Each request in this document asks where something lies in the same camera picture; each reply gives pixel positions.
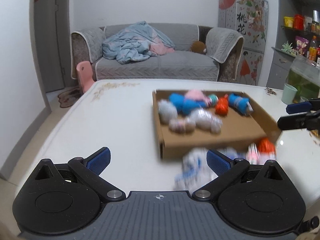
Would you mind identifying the orange plastic bag bundle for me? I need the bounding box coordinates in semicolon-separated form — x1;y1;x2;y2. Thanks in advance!
215;94;229;116

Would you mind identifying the pink fluffy sock bundle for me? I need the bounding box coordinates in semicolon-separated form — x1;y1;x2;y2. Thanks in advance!
184;89;211;107

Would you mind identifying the glass fish tank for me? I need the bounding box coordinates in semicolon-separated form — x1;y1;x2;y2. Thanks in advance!
286;56;319;102

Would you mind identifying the brown plush toy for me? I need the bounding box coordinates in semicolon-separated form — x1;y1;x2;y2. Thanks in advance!
190;41;207;55

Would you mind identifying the teal pink sock bundle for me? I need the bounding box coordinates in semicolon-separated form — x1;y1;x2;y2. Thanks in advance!
208;94;219;107

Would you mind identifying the grey sofa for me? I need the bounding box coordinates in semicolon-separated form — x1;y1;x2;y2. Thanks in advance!
71;21;244;82

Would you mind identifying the decorated grey refrigerator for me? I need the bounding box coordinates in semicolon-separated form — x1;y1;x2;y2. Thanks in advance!
218;0;268;86

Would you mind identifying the green plastic cup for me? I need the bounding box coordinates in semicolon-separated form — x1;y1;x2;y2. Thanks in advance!
281;83;297;105

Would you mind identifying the white floral plastic bundle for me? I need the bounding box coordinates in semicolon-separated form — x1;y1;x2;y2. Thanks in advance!
169;118;196;134

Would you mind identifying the white mesh bundle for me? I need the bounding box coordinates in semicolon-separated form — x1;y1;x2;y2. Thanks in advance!
158;100;178;124

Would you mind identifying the floor rug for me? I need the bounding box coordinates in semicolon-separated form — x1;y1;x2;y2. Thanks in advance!
57;87;81;108

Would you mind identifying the blue white sock bundle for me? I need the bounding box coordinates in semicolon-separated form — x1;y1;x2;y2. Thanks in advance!
228;94;253;116

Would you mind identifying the grey sock with blue flower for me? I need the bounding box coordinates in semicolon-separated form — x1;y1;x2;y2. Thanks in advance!
174;148;217;194

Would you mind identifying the grey shelf cabinet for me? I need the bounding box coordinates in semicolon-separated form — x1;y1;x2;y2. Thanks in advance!
267;0;319;89

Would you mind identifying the pink plastic stool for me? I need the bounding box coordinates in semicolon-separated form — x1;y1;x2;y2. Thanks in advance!
76;61;95;93

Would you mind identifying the light blue blanket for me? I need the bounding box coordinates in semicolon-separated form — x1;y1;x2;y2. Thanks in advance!
102;22;175;64

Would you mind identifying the white pink striped sock bundle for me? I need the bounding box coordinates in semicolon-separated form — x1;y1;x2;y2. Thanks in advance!
246;143;259;165

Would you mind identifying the brown cardboard box tray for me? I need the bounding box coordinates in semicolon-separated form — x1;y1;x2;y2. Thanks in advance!
152;90;281;160

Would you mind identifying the pink cushion on sofa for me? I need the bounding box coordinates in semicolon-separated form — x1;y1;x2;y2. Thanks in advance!
149;43;175;56

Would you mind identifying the clear plastic bag bundle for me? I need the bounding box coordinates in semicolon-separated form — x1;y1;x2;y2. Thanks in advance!
189;108;222;134

